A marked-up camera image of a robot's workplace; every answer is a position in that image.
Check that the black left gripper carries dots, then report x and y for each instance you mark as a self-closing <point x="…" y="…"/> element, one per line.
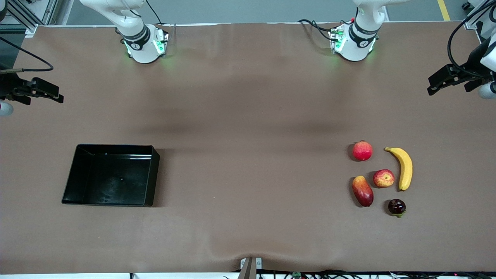
<point x="473" y="62"/>

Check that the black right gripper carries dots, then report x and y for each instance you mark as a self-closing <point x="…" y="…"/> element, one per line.
<point x="8" y="85"/>

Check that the yellow banana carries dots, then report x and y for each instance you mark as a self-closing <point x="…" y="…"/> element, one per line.
<point x="405" y="166"/>

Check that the red yellow apple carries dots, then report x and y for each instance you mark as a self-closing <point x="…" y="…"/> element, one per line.
<point x="383" y="178"/>

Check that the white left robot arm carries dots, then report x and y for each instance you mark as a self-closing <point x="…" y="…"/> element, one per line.
<point x="354" y="48"/>

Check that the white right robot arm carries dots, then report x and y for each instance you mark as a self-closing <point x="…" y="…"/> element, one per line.
<point x="141" y="46"/>

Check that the black rectangular plastic box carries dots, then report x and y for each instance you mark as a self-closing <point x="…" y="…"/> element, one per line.
<point x="112" y="178"/>

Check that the red round pomegranate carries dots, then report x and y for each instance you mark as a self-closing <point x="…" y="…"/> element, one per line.
<point x="362" y="151"/>

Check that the dark purple mangosteen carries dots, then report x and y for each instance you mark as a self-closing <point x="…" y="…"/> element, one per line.
<point x="396" y="206"/>

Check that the red orange mango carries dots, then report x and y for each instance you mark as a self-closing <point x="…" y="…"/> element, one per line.
<point x="363" y="192"/>

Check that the brown table cover sheet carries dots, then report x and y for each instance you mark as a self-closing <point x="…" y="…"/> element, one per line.
<point x="248" y="116"/>

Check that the small green circuit board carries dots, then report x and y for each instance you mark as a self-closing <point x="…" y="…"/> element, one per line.
<point x="297" y="274"/>

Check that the aluminium frame profile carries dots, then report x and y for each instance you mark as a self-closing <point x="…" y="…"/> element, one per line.
<point x="23" y="17"/>
<point x="474" y="19"/>

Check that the camera stand bracket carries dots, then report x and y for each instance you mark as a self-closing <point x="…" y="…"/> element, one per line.
<point x="248" y="271"/>

